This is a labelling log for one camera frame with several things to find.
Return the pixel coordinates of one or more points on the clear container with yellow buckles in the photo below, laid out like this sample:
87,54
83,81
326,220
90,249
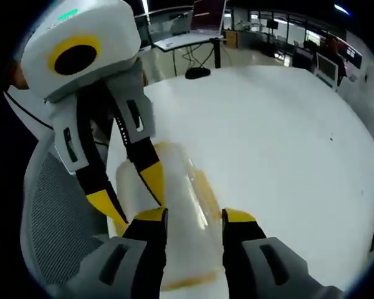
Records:
180,187

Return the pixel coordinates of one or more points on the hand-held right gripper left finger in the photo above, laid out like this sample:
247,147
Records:
137,258

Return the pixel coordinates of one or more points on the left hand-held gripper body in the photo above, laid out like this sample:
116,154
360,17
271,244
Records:
112,34

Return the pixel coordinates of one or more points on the dark monitor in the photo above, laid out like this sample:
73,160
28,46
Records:
352,55

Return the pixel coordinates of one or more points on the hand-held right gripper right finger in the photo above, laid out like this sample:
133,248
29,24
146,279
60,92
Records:
252,264

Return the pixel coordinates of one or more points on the black oval object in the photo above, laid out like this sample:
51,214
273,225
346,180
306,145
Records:
198,73

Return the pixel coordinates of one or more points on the open laptop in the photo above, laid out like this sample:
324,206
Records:
205,15

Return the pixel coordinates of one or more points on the black laptop stand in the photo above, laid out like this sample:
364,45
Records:
217,53

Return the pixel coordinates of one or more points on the grey mesh office chair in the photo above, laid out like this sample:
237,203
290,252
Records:
50,202

